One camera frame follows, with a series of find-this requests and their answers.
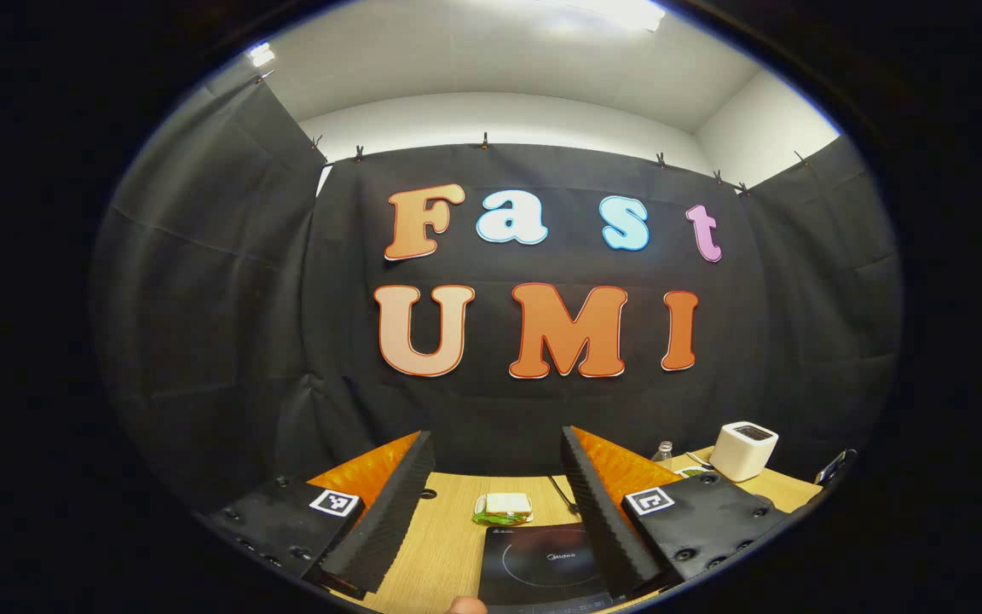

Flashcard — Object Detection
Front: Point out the row of black cloth clips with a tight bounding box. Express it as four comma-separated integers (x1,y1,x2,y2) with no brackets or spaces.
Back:
254,68,809,195

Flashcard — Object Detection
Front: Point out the black induction cooktop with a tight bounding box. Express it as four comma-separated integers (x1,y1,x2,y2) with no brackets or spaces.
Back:
478,523,620,608

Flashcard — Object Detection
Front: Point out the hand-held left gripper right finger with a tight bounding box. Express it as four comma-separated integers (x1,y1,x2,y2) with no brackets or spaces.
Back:
561,426,801,602

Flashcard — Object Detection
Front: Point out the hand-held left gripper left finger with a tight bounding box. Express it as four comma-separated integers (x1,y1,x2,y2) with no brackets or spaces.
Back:
195,431,438,602

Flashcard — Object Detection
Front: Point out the sandwich with lettuce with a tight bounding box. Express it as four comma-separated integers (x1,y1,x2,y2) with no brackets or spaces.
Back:
472,493,534,525

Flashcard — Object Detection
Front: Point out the white toaster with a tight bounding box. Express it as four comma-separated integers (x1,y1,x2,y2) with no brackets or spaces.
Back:
709,421,780,483

